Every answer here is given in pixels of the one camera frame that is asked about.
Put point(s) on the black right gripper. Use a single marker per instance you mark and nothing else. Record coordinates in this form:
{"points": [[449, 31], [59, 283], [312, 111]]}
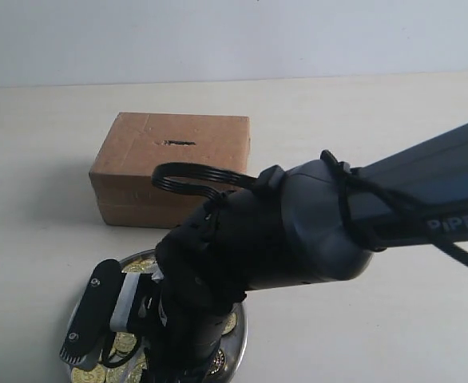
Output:
{"points": [[186, 323]]}

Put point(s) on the brown cardboard slotted box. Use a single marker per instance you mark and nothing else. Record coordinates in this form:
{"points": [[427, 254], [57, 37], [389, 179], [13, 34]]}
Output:
{"points": [[154, 169]]}

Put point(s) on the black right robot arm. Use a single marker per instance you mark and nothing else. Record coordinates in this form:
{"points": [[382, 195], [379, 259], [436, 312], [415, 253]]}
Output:
{"points": [[318, 222]]}

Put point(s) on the round steel plate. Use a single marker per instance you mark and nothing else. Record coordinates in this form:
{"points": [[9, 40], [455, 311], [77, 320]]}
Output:
{"points": [[226, 363]]}

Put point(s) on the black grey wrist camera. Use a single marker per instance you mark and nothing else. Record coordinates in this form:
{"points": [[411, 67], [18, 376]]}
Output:
{"points": [[113, 301]]}

